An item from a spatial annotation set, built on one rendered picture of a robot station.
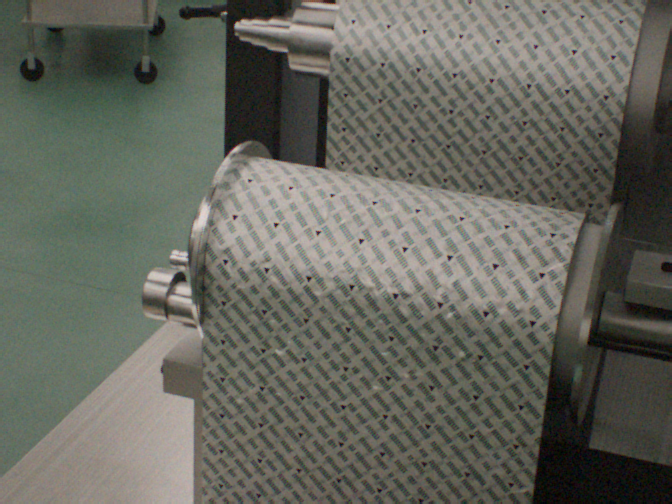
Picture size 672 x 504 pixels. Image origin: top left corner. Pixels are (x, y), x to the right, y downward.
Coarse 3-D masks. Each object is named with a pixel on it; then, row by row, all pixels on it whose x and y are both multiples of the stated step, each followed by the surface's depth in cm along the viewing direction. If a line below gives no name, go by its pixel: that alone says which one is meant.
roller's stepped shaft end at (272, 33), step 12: (240, 24) 109; (252, 24) 109; (264, 24) 109; (276, 24) 108; (288, 24) 108; (240, 36) 110; (252, 36) 109; (264, 36) 109; (276, 36) 108; (288, 36) 107; (276, 48) 109
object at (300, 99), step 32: (256, 0) 111; (288, 0) 113; (320, 0) 123; (256, 64) 113; (288, 64) 118; (256, 96) 115; (288, 96) 119; (320, 96) 128; (256, 128) 116; (288, 128) 121; (320, 128) 130; (288, 160) 123; (320, 160) 131
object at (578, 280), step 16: (592, 224) 81; (592, 240) 79; (576, 256) 78; (592, 256) 78; (576, 272) 77; (576, 288) 77; (576, 304) 77; (560, 320) 77; (576, 320) 77; (560, 336) 77; (576, 336) 77; (560, 352) 78; (576, 352) 77; (560, 368) 78; (560, 384) 79
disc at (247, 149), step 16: (240, 144) 86; (256, 144) 88; (224, 160) 85; (240, 160) 86; (224, 176) 84; (208, 192) 83; (208, 208) 83; (208, 224) 83; (192, 256) 82; (192, 272) 83; (192, 288) 83; (192, 304) 84
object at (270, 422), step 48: (240, 384) 86; (288, 384) 85; (336, 384) 83; (384, 384) 82; (240, 432) 88; (288, 432) 86; (336, 432) 85; (384, 432) 84; (432, 432) 82; (480, 432) 81; (528, 432) 80; (240, 480) 89; (288, 480) 88; (336, 480) 86; (384, 480) 85; (432, 480) 84; (480, 480) 82; (528, 480) 81
